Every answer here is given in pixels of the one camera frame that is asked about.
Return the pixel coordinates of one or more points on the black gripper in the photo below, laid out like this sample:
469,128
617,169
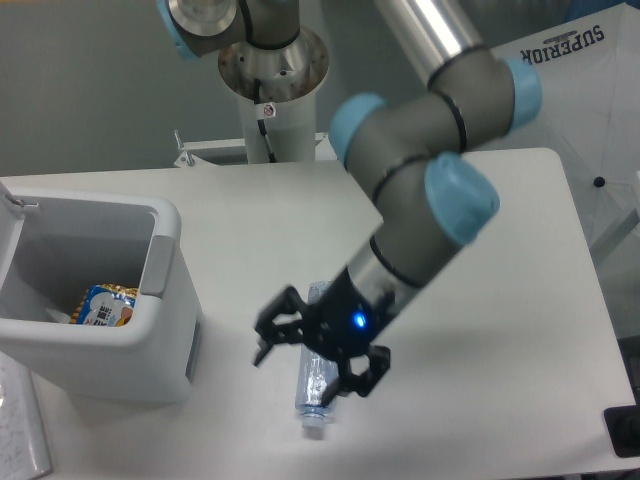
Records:
341,325

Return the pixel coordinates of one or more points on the blue snack wrapper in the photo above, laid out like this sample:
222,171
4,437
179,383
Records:
105,304

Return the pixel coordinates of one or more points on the black device at edge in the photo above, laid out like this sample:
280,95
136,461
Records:
623,426

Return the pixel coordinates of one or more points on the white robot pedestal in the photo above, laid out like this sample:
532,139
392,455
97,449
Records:
276,94

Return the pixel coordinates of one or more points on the clear plastic bottle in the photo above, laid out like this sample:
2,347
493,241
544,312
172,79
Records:
314,375

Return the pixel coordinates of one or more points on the white SUPERIOR umbrella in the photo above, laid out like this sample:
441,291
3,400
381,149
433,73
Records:
589,72

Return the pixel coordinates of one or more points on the white trash can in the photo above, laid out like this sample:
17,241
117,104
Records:
55,244

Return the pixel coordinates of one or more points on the white table clamp bracket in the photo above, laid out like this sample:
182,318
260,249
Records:
215,152

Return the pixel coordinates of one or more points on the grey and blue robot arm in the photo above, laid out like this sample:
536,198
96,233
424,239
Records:
408,160

